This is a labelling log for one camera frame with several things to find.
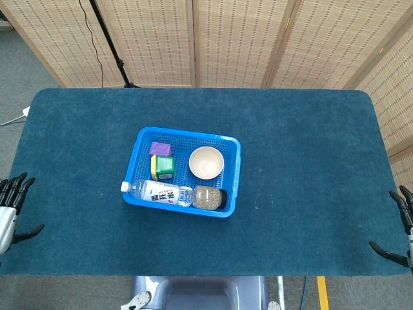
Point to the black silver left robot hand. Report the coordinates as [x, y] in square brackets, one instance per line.
[7, 223]

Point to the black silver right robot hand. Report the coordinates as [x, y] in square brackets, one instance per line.
[409, 223]

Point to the clear water bottle white label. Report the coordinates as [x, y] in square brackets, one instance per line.
[161, 193]

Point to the green box yellow lid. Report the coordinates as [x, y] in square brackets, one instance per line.
[165, 164]

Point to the purple cube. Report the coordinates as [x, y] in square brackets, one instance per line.
[160, 148]

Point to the jar of grains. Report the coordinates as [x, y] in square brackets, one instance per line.
[206, 197]

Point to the cream bowl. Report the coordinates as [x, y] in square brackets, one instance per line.
[206, 163]

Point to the blue carpet table cover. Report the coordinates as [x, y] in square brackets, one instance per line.
[306, 193]

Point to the yellow floor tape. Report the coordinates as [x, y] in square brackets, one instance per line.
[322, 294]

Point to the white power adapter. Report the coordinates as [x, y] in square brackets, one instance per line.
[26, 111]

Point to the blue plastic mesh basket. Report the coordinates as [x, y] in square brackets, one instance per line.
[184, 151]

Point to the black tripod stand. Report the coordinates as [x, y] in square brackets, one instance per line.
[111, 48]

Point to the grey blue robot torso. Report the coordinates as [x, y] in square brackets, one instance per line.
[200, 294]

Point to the bamboo folding screen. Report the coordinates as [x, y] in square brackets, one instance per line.
[232, 42]

